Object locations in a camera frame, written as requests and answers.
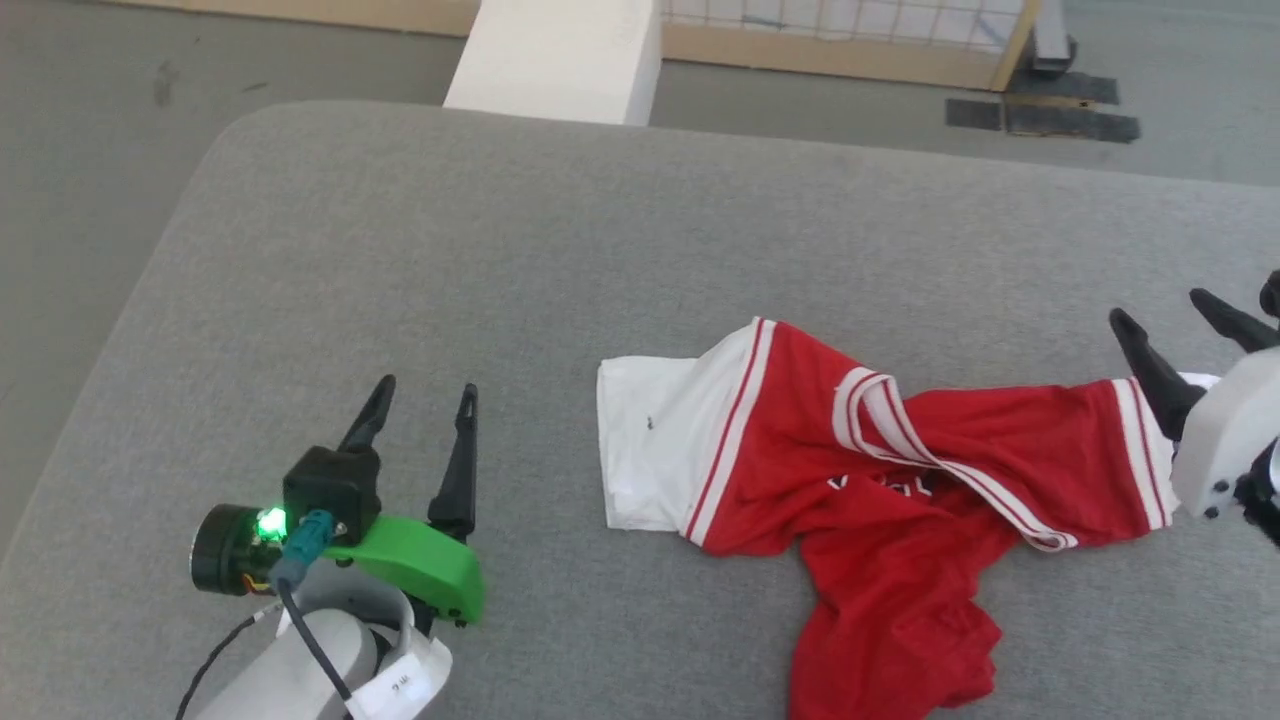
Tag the large black floor patch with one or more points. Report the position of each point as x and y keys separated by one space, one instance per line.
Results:
x=1070 y=110

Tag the grey metal partition foot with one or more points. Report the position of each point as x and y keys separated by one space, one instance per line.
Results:
x=1052 y=40

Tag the red white basketball jersey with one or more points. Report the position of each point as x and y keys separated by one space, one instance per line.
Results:
x=790 y=450

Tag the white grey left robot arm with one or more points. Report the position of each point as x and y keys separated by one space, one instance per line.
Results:
x=250 y=690

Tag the white label tag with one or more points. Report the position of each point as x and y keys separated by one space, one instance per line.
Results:
x=400 y=685

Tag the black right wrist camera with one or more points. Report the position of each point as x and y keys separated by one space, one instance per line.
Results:
x=1272 y=295

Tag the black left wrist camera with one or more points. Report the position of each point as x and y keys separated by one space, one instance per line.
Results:
x=330 y=490

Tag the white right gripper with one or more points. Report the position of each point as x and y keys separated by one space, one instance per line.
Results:
x=1230 y=440

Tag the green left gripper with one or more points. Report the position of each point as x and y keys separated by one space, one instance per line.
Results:
x=430 y=565

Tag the white box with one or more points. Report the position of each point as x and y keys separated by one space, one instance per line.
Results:
x=560 y=60

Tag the lemon print partition screen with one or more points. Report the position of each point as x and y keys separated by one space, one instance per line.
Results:
x=850 y=40

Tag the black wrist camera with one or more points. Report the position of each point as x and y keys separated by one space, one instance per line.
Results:
x=330 y=490
x=1272 y=295

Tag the small black floor patch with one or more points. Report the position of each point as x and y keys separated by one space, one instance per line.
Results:
x=974 y=114

